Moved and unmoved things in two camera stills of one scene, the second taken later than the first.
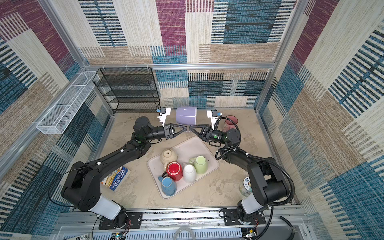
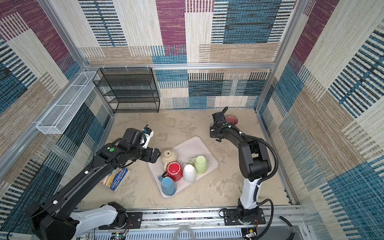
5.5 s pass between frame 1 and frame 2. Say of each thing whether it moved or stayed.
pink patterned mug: stayed
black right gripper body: moved
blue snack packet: stayed
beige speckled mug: stayed
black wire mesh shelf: stayed
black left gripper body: moved
